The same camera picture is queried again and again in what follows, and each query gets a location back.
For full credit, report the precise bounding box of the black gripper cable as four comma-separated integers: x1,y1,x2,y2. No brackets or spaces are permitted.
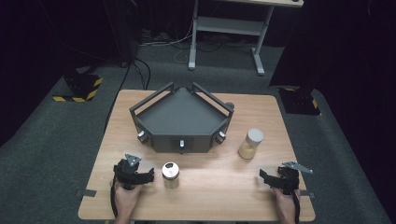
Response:
109,176,120,219
290,189,303,224

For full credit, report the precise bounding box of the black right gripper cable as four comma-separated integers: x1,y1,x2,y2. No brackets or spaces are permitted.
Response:
290,189,303,224

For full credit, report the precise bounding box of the person's left hand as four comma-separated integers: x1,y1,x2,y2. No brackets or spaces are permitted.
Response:
113,180,144,217

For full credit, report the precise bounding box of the black floor cable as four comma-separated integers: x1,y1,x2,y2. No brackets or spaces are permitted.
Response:
104,57,152,132

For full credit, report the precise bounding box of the grey metal table frame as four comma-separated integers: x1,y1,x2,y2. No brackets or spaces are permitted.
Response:
187,0,304,77

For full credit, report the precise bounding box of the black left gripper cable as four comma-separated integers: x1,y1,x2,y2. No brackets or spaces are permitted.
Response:
109,176,120,219

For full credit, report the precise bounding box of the white floor cable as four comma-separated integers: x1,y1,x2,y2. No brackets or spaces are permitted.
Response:
139,21,194,63

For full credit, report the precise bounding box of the yellow-black striped stand base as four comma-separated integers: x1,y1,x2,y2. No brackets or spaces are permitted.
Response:
51,72,104,104
277,86,322,117

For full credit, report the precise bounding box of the small silver-lid jar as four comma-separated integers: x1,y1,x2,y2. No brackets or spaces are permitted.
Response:
161,161,181,189

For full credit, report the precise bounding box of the white-lid jar of yellow powder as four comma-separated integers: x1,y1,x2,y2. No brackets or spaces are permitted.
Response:
237,127,265,161

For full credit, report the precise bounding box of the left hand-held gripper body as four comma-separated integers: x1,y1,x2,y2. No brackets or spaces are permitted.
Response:
112,153,148,191

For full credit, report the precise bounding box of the black corner rack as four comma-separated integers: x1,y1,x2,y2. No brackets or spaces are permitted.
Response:
129,81,235,155

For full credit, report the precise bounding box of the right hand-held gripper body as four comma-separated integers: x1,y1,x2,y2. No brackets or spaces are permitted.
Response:
271,161,314,196

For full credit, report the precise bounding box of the person's right hand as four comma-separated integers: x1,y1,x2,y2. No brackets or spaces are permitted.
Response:
272,186,302,218

